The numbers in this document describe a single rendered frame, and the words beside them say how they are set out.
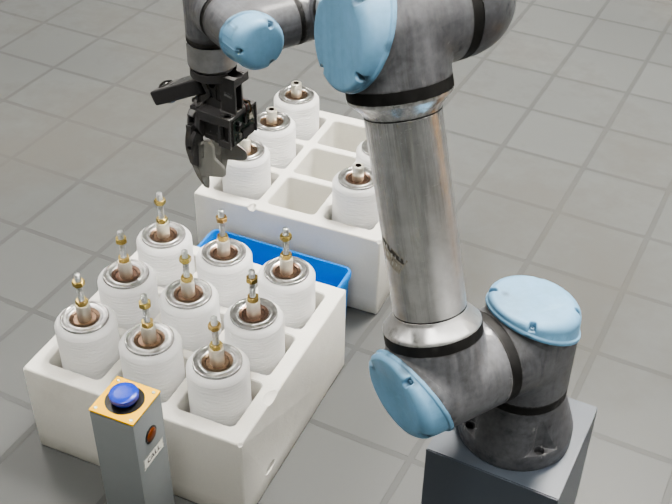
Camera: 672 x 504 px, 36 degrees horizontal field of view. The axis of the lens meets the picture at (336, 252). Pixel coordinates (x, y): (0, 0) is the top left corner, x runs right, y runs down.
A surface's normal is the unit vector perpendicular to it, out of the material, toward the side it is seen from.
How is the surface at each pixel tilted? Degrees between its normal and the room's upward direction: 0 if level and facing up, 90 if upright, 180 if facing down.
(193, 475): 90
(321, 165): 90
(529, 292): 8
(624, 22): 0
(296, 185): 90
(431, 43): 73
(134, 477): 90
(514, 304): 8
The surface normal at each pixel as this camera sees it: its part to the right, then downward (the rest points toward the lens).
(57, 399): -0.40, 0.56
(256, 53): 0.52, 0.53
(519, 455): -0.05, 0.35
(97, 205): 0.01, -0.79
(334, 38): -0.86, 0.19
